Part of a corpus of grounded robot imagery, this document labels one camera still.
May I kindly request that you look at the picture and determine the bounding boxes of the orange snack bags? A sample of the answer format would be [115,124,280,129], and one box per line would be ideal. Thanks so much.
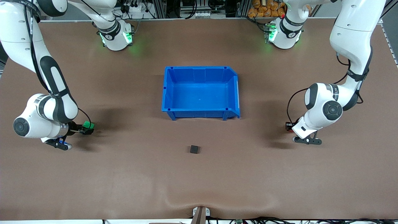
[248,0,286,18]

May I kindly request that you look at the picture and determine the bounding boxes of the metal table clamp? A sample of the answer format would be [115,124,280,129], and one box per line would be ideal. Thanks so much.
[192,206,211,224]

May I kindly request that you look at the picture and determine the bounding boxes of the blue plastic storage bin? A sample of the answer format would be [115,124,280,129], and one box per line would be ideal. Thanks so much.
[161,66,241,121]

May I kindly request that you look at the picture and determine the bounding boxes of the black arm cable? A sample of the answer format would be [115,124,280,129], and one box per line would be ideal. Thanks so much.
[22,0,92,125]
[286,51,364,125]

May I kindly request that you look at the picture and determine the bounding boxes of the white power strip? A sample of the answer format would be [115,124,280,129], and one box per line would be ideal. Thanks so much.
[120,2,146,14]

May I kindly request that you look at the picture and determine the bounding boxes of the brown table mat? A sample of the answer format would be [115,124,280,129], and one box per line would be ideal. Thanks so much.
[0,17,398,222]

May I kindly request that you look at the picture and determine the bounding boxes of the aluminium frame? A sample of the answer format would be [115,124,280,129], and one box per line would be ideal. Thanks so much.
[19,0,398,24]

